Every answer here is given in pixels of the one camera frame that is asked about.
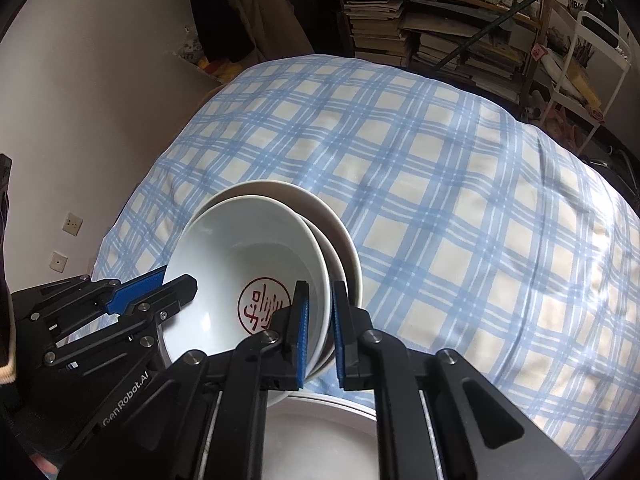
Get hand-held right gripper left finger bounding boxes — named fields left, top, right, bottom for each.
left=57, top=280, right=310, bottom=480

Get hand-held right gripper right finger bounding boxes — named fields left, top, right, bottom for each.
left=332, top=280, right=583, bottom=480

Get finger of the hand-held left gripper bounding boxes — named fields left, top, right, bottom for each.
left=12, top=265, right=169, bottom=332
left=42, top=274, right=199, bottom=367

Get small red patterned bowl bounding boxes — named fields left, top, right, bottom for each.
left=163, top=195, right=332, bottom=396

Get small cherry print plate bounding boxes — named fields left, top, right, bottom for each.
left=262, top=396, right=378, bottom=480

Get plain white bowl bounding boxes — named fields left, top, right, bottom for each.
left=207, top=179, right=363, bottom=311

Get person's left forearm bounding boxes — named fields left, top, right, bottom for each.
left=0, top=152, right=23, bottom=386

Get blue plaid tablecloth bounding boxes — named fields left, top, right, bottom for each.
left=92, top=55, right=633, bottom=466

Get yellow item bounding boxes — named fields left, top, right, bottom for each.
left=197, top=57, right=246, bottom=80

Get dark hanging clothes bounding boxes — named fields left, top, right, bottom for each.
left=187, top=0, right=256, bottom=61

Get beige hanging cloth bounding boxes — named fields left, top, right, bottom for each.
left=225, top=0, right=311, bottom=61

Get stacks of books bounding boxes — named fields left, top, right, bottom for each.
left=342, top=0, right=526, bottom=106

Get green pole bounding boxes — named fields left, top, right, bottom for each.
left=432, top=0, right=573, bottom=71

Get white metal rack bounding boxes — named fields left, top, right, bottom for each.
left=540, top=10, right=631, bottom=156

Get black bag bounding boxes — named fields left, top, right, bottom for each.
left=565, top=0, right=621, bottom=26

